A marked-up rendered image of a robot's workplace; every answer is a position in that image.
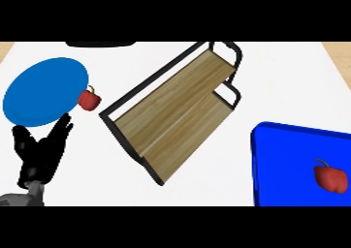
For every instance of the blue rectangular tray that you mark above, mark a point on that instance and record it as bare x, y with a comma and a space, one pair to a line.
296, 168

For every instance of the blue round plate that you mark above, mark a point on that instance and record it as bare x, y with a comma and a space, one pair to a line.
44, 92

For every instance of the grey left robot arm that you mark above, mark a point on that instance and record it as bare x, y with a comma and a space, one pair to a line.
25, 195

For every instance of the wooden tiered shelf black frame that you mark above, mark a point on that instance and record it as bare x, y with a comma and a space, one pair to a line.
174, 111

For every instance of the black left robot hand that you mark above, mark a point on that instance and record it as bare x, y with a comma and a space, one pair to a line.
41, 154

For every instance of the black round object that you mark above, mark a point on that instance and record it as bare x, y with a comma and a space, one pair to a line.
100, 43

